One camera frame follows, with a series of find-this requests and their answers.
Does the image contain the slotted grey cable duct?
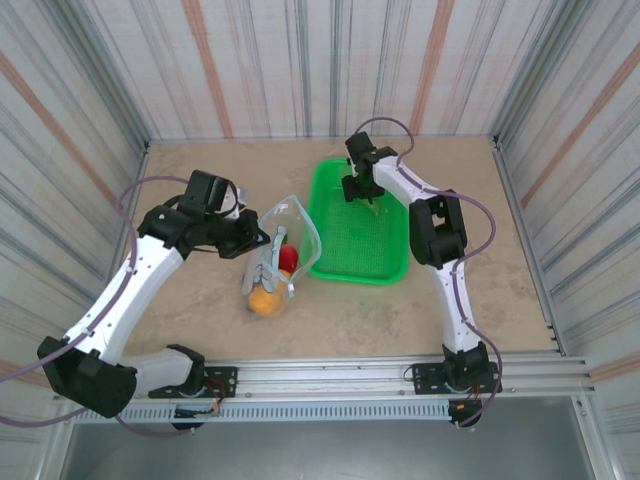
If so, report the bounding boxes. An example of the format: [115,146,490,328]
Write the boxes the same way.
[74,399,482,424]

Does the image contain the green perforated plastic basket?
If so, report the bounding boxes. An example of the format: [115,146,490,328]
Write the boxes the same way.
[307,157,412,287]

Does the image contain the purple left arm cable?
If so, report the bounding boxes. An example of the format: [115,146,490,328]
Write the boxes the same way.
[0,175,197,439]

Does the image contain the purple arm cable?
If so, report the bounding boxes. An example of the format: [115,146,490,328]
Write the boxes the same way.
[0,175,197,439]
[355,116,504,429]

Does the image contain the aluminium side frame rail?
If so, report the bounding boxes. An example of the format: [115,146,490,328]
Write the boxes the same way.
[492,134,569,356]

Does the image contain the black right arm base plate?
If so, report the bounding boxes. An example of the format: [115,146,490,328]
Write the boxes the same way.
[404,362,501,397]

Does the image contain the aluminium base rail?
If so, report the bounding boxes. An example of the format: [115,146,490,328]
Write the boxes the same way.
[54,349,599,401]

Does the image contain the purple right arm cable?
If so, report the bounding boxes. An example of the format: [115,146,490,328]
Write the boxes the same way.
[355,116,504,429]

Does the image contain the large orange toy fruit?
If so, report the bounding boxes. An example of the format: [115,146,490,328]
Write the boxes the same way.
[248,287,282,317]

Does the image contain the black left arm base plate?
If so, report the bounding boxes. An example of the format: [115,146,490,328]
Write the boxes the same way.
[149,366,239,400]

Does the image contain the clear elephant print zip bag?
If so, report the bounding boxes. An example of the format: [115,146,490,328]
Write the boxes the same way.
[241,193,322,319]

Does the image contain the red black motor wires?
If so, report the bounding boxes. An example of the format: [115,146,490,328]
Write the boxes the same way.
[452,382,485,410]
[206,378,225,414]

